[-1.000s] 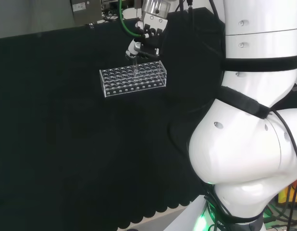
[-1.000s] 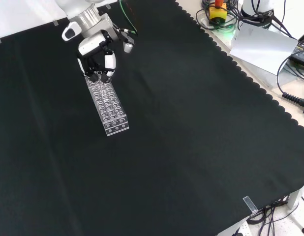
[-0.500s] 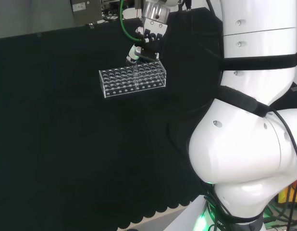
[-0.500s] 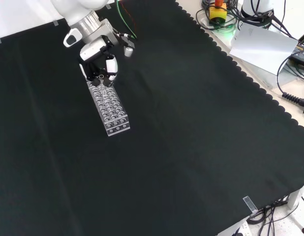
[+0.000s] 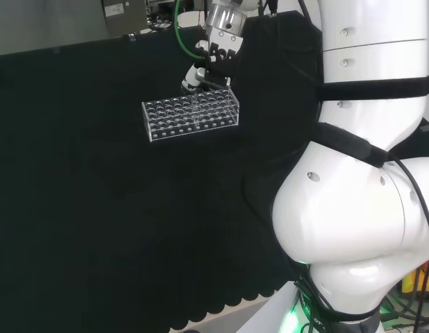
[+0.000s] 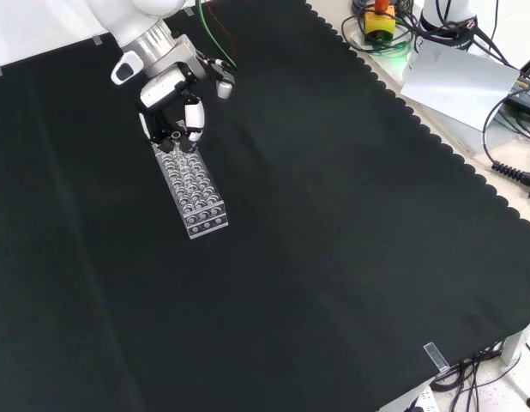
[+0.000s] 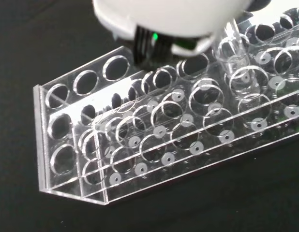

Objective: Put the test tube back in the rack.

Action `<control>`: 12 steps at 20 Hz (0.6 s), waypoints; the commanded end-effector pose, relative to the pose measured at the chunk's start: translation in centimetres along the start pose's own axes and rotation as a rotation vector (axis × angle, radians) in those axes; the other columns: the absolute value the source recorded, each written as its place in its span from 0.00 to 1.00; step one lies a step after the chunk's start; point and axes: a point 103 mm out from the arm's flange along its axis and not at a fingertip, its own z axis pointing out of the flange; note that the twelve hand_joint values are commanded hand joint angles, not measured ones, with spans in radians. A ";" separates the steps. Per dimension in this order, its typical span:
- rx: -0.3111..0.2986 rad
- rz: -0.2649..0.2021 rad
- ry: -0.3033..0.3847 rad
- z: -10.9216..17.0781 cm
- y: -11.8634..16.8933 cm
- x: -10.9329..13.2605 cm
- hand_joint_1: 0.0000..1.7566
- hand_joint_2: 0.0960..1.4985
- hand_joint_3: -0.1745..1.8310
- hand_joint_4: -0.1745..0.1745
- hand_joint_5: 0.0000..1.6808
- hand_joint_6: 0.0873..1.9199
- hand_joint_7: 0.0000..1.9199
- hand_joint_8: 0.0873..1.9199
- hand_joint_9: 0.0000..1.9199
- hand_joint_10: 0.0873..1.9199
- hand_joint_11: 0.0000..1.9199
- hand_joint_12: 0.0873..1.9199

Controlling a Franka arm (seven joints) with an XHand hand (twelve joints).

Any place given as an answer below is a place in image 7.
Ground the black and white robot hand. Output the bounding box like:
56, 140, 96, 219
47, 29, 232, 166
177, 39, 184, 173
92, 0, 271, 66

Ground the clear plastic test tube rack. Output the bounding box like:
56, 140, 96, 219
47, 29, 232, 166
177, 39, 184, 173
33, 7, 299, 206

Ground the black bench cloth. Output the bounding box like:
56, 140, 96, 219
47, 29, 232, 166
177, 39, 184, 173
0, 0, 299, 232

